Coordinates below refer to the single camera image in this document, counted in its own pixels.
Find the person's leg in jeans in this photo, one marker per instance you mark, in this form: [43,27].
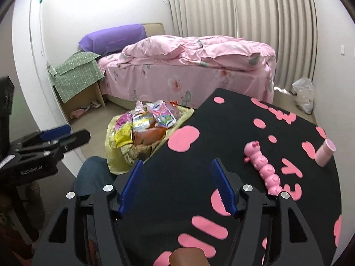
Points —
[94,171]

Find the wooden nightstand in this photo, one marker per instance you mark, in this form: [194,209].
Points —
[80,99]

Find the black tablecloth with pink shapes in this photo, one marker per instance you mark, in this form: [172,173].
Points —
[222,133]

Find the white colourful snack packet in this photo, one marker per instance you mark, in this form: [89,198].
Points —
[162,115]

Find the white wall switch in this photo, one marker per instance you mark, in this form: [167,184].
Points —
[342,50]

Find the pink cup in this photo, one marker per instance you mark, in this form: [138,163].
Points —
[324,153]

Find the curtain pull rod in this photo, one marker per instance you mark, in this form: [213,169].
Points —
[236,11]

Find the pink slipper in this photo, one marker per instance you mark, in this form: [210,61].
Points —
[79,112]

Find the white shoes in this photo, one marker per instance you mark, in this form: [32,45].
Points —
[95,104]

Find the white plastic bag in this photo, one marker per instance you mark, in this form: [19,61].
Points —
[303,94]

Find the pink floral duvet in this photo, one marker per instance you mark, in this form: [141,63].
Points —
[194,51]

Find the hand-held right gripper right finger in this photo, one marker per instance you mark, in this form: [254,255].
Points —
[223,188]

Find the orange plastic bag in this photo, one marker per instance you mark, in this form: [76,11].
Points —
[148,135]

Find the beige pleated curtain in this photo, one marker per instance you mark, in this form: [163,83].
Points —
[263,13]

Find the purple pillow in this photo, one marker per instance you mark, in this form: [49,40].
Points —
[111,40]

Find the bed with pink floral sheet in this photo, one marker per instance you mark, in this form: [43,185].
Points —
[172,83]

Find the yellow snack wrapper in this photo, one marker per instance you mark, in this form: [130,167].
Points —
[123,137]

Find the silver white snack packet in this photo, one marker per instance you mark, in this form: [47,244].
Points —
[141,122]

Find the beige headboard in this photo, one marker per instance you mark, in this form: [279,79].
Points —
[155,30]

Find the person's right hand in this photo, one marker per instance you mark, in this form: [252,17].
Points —
[188,258]

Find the pink toy caterpillar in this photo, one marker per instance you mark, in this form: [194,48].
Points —
[265,169]

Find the green checked cloth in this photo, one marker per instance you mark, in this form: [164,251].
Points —
[75,74]

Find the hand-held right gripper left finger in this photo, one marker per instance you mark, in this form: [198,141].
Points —
[130,191]

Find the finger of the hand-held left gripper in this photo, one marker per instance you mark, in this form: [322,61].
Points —
[77,140]
[55,133]

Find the yellow bag trash bin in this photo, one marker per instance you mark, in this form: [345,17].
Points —
[119,159]

